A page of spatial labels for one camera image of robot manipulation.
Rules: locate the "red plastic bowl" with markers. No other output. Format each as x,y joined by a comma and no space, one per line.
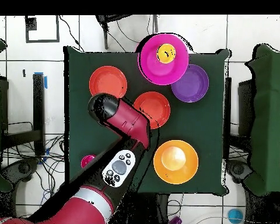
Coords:
158,105
107,80

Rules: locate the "blue tape strip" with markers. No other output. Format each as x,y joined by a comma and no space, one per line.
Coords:
45,82

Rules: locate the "yellow plastic cup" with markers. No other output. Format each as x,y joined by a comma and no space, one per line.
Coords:
165,54

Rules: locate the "black metal stand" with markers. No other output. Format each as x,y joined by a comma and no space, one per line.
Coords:
38,105
245,105

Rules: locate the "red plastic cup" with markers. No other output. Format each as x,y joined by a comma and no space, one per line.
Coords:
85,159

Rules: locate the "dark green tablecloth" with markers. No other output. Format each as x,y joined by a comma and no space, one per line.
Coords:
200,121

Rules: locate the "pink plastic bowl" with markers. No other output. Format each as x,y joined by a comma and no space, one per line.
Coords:
154,67

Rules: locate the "blue round object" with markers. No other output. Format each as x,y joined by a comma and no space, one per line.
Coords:
235,215

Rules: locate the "orange plastic bowl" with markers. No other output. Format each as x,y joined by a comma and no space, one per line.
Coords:
179,170

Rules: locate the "purple plastic bowl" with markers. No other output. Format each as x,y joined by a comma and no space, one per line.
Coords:
193,86

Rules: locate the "purple small object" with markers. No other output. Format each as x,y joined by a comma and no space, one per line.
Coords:
176,220

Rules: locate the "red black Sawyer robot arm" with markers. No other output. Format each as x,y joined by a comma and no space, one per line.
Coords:
128,119

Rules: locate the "grey tripod leg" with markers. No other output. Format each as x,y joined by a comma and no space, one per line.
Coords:
155,23
106,37

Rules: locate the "black square floor frame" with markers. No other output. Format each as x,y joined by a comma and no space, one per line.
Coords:
42,41

